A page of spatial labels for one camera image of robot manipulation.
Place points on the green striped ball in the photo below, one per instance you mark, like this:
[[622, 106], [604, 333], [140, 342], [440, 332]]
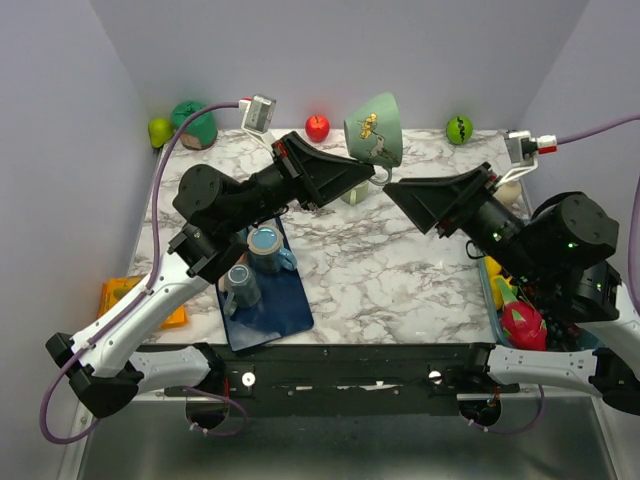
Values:
[[459, 130]]

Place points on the dark blue tray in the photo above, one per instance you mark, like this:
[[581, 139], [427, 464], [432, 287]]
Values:
[[282, 311]]

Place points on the yellow-green pear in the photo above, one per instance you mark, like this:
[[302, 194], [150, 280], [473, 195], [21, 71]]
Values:
[[160, 131]]

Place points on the yellow banana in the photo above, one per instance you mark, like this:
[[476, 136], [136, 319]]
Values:
[[496, 279]]

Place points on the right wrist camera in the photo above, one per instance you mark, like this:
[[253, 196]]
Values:
[[524, 149]]

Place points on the cream lotion pump bottle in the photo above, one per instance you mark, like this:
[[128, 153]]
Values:
[[508, 193]]

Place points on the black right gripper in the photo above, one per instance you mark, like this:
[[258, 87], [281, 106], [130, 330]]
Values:
[[427, 201]]

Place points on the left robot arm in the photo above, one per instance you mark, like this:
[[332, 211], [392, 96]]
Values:
[[102, 362]]

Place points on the blue mug with gold pattern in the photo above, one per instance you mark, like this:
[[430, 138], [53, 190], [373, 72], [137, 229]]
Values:
[[267, 252]]

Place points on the red apple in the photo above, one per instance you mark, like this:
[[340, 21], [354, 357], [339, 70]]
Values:
[[317, 128]]

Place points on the orange snack bag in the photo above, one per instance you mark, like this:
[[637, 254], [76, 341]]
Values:
[[116, 288]]

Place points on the dark purple grapes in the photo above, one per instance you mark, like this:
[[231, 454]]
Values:
[[560, 336]]

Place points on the pale green mug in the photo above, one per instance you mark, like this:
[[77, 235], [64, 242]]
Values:
[[357, 194]]

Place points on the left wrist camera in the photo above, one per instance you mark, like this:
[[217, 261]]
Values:
[[258, 111]]

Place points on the red dragon fruit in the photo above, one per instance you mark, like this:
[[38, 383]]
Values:
[[522, 325]]

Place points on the green wrapped cylinder package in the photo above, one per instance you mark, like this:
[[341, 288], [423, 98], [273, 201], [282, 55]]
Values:
[[200, 133]]

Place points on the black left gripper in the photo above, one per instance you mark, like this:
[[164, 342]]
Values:
[[321, 175]]

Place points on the dark teal upside-down mug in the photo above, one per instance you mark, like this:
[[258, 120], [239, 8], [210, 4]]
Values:
[[241, 287]]

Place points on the teal mug with bird picture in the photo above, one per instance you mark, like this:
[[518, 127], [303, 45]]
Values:
[[373, 135]]

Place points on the teal plastic fruit bin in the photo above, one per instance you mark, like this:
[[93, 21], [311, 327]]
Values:
[[587, 341]]

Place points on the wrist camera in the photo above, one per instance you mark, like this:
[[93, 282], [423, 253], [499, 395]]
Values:
[[524, 149], [258, 111]]

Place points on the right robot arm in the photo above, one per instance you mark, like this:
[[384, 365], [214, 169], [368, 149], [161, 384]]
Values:
[[559, 258]]

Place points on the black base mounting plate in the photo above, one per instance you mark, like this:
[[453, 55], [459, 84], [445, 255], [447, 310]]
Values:
[[281, 380]]

